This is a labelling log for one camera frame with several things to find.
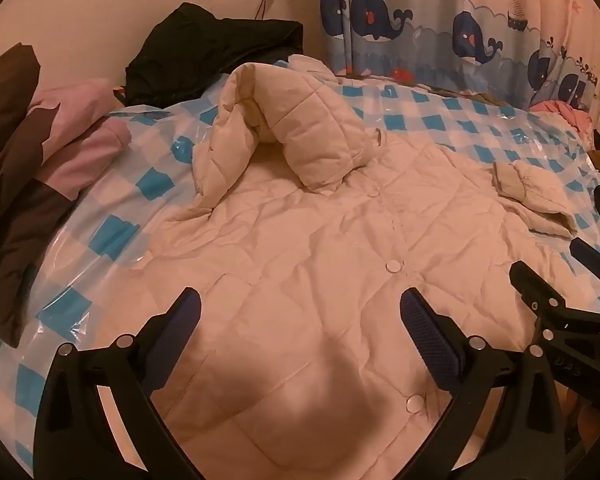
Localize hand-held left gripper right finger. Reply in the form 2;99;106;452
400;287;576;480

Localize pink clothes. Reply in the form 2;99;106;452
530;100;593;136

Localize blue checkered plastic sheet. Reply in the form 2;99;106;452
0;57;600;480

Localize cream quilted coat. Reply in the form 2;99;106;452
130;52;581;480

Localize pink and brown garment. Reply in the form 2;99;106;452
0;42;133;348

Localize black jacket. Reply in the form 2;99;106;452
125;2;305;106

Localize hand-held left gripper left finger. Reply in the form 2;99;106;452
32;287;203;480

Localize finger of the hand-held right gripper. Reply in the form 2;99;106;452
570;237;600;291
509;260;600;342

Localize whale print curtain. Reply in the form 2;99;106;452
314;0;600;111

